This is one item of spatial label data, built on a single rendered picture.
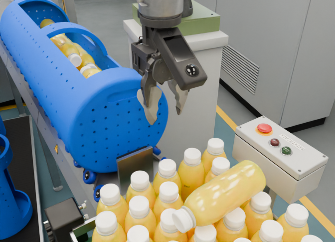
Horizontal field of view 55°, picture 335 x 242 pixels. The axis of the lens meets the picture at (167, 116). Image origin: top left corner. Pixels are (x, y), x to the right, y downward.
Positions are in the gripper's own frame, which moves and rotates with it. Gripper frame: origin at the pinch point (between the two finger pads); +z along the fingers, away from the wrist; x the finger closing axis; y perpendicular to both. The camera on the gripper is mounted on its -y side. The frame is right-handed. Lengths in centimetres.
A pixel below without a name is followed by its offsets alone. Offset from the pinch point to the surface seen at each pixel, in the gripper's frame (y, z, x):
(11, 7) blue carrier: 99, 1, 10
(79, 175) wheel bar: 25.1, 30.0, 14.1
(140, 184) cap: -1.7, 13.5, 7.9
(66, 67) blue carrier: 34.1, 0.7, 9.4
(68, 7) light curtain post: 158, 22, -30
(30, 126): 173, 108, 10
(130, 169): 10.9, 21.3, 4.1
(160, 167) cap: 0.0, 13.1, 1.8
